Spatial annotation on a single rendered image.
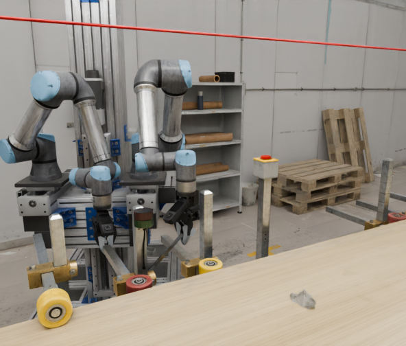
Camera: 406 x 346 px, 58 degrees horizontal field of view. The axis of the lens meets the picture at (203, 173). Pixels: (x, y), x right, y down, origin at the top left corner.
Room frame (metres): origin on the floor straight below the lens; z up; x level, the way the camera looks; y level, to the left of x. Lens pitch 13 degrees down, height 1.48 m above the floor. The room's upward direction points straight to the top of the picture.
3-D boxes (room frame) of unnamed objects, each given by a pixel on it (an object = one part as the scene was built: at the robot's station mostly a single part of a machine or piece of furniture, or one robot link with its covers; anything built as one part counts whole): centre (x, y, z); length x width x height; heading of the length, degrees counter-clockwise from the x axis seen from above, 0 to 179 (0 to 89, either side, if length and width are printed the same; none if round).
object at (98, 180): (1.40, 0.41, 1.12); 0.09 x 0.08 x 0.11; 58
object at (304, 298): (0.92, -0.28, 0.91); 0.09 x 0.07 x 0.02; 6
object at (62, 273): (0.99, 0.45, 0.95); 0.13 x 0.06 x 0.05; 118
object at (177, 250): (1.30, 0.07, 0.84); 0.43 x 0.03 x 0.04; 28
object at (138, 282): (1.01, 0.20, 0.85); 0.08 x 0.08 x 0.11
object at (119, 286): (1.11, 0.23, 0.85); 0.13 x 0.06 x 0.05; 118
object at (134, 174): (1.83, 0.30, 1.09); 0.15 x 0.15 x 0.10
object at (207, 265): (1.13, -0.03, 0.85); 0.08 x 0.08 x 0.11
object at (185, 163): (1.33, 0.06, 1.20); 0.09 x 0.08 x 0.11; 12
